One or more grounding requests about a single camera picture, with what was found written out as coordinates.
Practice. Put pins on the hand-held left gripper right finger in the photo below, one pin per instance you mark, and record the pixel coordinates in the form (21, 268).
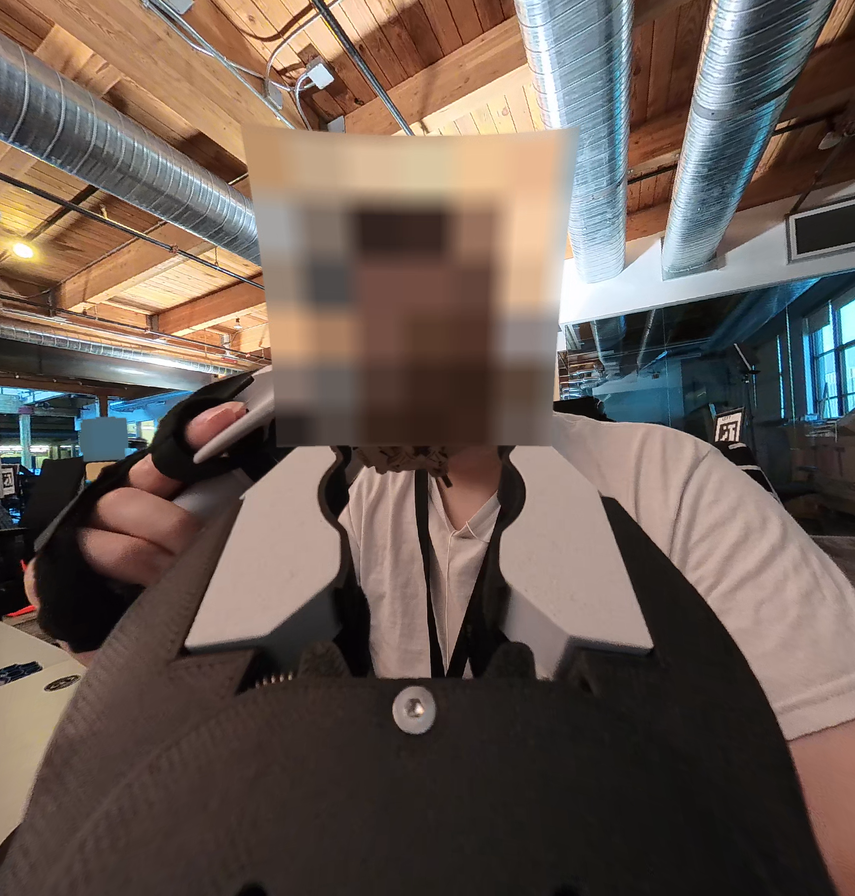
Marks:
(574, 560)

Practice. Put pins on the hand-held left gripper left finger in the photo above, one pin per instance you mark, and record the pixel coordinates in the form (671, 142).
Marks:
(273, 560)

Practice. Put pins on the person's right hand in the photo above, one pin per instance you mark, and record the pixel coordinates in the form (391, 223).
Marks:
(130, 490)

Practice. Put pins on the person in white shirt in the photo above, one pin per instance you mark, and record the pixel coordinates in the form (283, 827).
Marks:
(679, 525)

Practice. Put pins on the black office chair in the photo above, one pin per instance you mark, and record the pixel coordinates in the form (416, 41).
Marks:
(53, 497)

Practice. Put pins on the black and white tag sign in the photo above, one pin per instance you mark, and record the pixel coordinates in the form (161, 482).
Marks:
(729, 425)

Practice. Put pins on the round black sticker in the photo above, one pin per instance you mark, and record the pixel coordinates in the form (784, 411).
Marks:
(63, 682)

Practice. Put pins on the blue sticker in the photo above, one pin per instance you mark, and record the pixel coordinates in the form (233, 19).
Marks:
(18, 672)

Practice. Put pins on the round ceiling lamp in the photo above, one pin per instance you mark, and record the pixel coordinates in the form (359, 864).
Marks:
(23, 250)

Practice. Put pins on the large paned window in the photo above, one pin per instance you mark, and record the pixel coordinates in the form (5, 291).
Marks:
(843, 350)

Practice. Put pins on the grey electrical junction box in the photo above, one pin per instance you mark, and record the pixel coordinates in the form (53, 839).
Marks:
(322, 73)

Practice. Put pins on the long thin silver duct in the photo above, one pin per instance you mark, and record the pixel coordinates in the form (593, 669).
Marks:
(84, 334)

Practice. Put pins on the large silver spiral duct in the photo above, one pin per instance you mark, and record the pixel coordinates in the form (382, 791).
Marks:
(581, 105)
(105, 147)
(735, 126)

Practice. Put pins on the white wall air vent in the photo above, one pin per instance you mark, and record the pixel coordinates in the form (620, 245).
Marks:
(829, 234)

